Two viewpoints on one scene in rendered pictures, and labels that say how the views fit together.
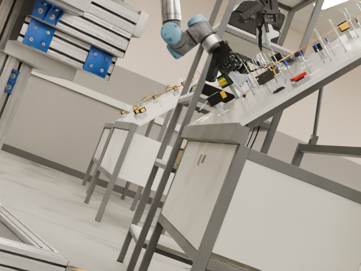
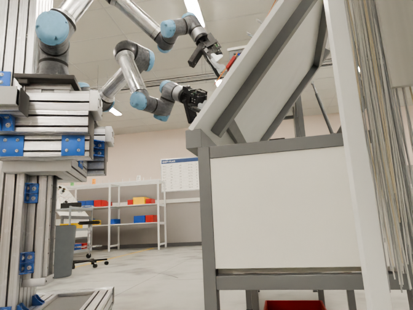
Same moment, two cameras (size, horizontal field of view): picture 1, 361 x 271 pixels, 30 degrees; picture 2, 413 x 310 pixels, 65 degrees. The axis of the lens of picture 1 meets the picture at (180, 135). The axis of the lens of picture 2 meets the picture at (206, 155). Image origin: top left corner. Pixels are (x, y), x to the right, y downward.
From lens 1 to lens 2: 1.49 m
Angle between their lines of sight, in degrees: 23
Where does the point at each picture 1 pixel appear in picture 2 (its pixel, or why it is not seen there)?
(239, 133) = (192, 138)
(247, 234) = (245, 233)
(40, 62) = (35, 167)
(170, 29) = (134, 97)
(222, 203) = (204, 212)
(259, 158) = (222, 151)
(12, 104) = (42, 210)
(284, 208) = (272, 188)
